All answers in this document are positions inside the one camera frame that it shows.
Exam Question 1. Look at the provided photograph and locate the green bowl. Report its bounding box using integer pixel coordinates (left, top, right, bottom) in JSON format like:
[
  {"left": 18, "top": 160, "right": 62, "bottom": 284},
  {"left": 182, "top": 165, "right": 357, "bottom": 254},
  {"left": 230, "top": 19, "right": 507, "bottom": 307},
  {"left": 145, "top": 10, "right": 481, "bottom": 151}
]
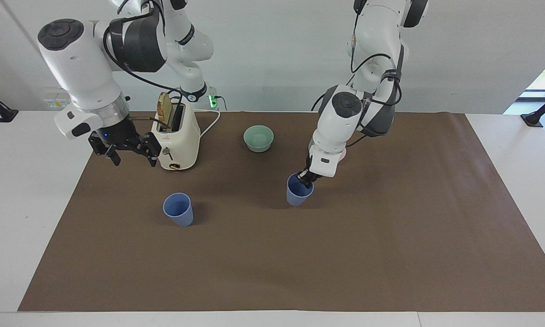
[{"left": 243, "top": 125, "right": 275, "bottom": 153}]

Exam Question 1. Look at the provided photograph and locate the black cable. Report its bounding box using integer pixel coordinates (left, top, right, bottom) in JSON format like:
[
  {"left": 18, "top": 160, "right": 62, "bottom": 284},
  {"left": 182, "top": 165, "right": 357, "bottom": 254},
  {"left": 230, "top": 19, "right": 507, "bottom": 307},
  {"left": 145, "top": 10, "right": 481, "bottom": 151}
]
[
  {"left": 350, "top": 9, "right": 394, "bottom": 74},
  {"left": 102, "top": 0, "right": 185, "bottom": 130}
]

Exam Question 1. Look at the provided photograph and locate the white power cable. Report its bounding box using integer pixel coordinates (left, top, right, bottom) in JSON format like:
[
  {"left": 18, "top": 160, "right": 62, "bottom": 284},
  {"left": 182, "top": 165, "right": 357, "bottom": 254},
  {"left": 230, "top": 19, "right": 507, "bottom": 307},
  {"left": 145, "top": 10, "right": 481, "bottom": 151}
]
[{"left": 192, "top": 108, "right": 221, "bottom": 139}]

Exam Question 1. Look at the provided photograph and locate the blue cup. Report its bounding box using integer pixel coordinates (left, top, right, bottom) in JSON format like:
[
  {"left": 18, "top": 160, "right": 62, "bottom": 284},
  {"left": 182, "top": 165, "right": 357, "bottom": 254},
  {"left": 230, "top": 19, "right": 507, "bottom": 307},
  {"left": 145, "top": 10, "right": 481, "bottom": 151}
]
[
  {"left": 286, "top": 173, "right": 315, "bottom": 207},
  {"left": 162, "top": 193, "right": 195, "bottom": 228}
]

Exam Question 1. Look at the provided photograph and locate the cream toaster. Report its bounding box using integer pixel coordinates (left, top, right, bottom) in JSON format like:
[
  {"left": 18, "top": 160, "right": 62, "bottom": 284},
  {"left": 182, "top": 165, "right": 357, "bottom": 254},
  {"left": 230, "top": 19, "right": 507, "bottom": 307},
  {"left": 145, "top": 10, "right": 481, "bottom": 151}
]
[{"left": 151, "top": 98, "right": 201, "bottom": 172}]

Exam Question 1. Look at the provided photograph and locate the black stand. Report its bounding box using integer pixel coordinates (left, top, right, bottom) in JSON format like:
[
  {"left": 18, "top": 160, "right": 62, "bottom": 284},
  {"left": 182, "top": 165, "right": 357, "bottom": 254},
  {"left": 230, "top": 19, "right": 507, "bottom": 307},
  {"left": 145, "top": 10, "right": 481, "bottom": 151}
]
[
  {"left": 520, "top": 89, "right": 545, "bottom": 128},
  {"left": 0, "top": 86, "right": 19, "bottom": 124}
]

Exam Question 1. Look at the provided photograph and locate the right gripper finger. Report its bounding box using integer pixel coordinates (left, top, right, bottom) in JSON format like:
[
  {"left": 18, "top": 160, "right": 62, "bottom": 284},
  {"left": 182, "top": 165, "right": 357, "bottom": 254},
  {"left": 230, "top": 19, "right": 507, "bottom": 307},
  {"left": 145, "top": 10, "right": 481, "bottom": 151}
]
[
  {"left": 118, "top": 132, "right": 162, "bottom": 168},
  {"left": 88, "top": 134, "right": 121, "bottom": 167}
]

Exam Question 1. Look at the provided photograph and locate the toast slice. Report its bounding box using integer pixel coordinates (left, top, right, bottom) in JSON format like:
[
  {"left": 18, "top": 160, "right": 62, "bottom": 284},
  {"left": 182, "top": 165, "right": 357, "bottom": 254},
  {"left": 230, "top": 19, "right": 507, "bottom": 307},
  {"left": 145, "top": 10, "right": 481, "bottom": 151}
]
[{"left": 158, "top": 92, "right": 173, "bottom": 124}]

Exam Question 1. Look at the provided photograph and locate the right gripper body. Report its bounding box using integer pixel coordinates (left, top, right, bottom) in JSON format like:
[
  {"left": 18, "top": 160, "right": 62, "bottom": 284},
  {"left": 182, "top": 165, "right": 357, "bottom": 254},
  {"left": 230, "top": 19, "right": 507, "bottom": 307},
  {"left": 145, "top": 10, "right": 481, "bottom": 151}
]
[{"left": 95, "top": 115, "right": 139, "bottom": 147}]

